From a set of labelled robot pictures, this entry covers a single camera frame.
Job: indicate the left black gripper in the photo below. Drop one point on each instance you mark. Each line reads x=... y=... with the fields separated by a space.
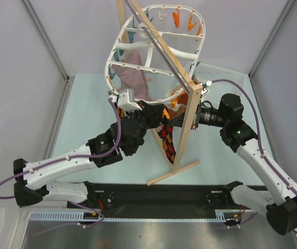
x=153 y=113

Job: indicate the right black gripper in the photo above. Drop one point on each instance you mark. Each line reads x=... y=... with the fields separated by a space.
x=196 y=118

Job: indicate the white round clip hanger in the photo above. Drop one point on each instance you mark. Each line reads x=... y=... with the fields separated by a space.
x=181 y=27

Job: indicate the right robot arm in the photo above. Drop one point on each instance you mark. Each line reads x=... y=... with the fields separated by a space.
x=279 y=205

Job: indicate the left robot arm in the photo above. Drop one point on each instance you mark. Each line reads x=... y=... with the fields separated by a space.
x=39 y=181

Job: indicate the orange brown garment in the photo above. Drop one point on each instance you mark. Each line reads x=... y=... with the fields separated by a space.
x=182 y=103

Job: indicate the mauve cloth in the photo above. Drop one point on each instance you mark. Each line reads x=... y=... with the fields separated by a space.
x=133 y=78

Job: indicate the white plastic basket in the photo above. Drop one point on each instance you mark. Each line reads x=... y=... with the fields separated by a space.
x=207 y=72

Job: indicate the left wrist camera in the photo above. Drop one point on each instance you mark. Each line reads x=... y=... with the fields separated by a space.
x=126 y=100

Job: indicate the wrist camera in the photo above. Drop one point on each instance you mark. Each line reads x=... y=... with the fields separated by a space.
x=126 y=100
x=206 y=86

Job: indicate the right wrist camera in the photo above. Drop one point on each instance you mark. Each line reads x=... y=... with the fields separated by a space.
x=206 y=86

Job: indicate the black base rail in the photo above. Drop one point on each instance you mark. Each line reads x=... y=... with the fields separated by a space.
x=162 y=201

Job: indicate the wooden drying rack frame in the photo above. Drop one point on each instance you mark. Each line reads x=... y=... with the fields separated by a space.
x=163 y=41

